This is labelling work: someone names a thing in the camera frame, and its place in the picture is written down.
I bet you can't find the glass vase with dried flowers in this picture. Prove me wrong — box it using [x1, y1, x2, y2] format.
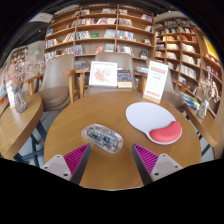
[195, 66, 222, 120]
[3, 49, 44, 114]

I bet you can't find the curved wooden bookshelf unit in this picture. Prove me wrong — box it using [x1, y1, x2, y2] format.
[153, 11, 223, 118]

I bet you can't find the small distant bookshelf unit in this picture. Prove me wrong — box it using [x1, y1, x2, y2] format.
[8, 46, 29, 68]

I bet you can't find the wide wooden bookshelf unit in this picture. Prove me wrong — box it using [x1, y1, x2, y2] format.
[43, 3, 156, 69]

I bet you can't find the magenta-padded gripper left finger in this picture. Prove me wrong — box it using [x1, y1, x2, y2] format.
[40, 142, 92, 186]

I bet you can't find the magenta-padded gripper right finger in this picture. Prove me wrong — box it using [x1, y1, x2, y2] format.
[131, 143, 184, 186]

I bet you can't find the beige armchair with wooden arms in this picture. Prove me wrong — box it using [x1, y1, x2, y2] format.
[74, 51, 148, 98]
[144, 58, 191, 113]
[23, 54, 81, 113]

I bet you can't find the white framed floral picture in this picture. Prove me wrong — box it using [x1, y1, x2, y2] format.
[88, 60, 119, 88]

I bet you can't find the dark book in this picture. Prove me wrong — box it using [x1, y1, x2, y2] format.
[117, 69, 134, 89]

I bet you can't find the blue and yellow book stack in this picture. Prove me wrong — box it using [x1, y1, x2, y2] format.
[178, 90, 201, 111]

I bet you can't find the white mouse pad, red rest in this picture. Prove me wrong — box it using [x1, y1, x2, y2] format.
[125, 101, 184, 146]

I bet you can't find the white ceiling air unit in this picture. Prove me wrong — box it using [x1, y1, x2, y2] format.
[29, 12, 54, 24]

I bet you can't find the light blue book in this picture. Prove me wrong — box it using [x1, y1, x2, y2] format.
[135, 66, 150, 74]

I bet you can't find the transparent computer mouse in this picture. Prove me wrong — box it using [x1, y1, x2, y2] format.
[80, 123, 124, 154]

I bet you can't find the white sign on wooden stand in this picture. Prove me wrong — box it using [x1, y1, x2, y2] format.
[142, 60, 169, 104]

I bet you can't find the small white card sign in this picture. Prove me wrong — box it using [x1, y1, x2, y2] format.
[5, 79, 16, 109]

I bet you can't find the round wooden side table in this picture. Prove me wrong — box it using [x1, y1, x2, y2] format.
[0, 93, 48, 166]
[184, 103, 221, 149]

